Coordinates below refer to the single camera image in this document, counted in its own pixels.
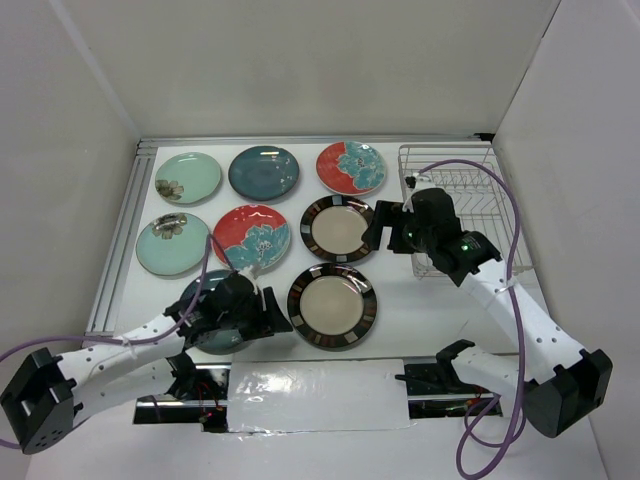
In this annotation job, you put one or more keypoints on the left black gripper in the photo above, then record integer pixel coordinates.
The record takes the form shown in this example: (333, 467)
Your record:
(274, 321)

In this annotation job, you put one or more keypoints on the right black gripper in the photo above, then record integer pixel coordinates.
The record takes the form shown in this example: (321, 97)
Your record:
(395, 230)

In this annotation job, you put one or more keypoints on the black rimmed beige plate front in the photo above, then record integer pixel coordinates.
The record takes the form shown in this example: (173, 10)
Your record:
(332, 306)

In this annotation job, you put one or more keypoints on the black rimmed beige plate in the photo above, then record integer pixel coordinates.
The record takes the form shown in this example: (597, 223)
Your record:
(332, 306)
(331, 228)

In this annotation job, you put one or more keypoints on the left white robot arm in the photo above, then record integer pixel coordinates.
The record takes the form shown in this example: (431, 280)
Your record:
(50, 395)

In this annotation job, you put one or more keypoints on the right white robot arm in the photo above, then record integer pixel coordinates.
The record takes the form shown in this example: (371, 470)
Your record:
(561, 382)

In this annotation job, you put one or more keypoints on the red teal floral plate back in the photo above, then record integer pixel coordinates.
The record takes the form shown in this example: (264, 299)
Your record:
(351, 168)

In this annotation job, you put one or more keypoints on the red teal floral plate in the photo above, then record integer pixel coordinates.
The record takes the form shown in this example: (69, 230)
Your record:
(251, 235)
(351, 168)

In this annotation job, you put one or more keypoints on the black rimmed beige plate back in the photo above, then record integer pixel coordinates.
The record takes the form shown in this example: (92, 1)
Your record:
(331, 228)

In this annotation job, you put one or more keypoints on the dark teal plate front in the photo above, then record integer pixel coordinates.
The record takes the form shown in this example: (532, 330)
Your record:
(224, 342)

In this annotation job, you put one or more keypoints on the dark teal plate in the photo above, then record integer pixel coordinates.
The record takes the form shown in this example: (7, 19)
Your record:
(263, 173)
(224, 342)

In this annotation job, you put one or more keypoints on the white foil cover sheet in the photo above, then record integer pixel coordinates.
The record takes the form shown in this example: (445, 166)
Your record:
(309, 397)

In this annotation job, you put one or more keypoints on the red teal floral plate middle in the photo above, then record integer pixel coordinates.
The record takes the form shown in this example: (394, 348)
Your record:
(251, 235)

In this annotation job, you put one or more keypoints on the dark teal plate back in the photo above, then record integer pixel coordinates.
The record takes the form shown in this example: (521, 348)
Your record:
(263, 173)

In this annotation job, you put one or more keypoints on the mint green flower plate front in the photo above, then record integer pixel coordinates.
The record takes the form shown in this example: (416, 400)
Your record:
(172, 244)

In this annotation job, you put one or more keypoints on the mint green flower plate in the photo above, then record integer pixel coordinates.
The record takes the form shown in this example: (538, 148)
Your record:
(172, 244)
(188, 178)

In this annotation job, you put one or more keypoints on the mint green flower plate back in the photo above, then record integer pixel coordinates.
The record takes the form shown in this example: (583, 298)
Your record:
(188, 178)

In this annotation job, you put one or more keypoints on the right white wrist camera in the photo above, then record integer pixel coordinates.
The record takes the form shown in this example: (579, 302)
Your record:
(417, 182)

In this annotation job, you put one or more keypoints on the white wire dish rack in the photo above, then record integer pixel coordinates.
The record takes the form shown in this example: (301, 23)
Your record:
(480, 202)

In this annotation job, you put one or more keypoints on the aluminium frame rail left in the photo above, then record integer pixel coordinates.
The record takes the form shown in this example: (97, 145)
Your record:
(104, 312)

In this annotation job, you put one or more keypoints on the aluminium frame rail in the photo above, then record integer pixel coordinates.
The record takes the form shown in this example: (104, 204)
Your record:
(150, 143)
(104, 312)

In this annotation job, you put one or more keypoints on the aluminium frame rail back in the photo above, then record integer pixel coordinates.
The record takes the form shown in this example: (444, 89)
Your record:
(150, 143)

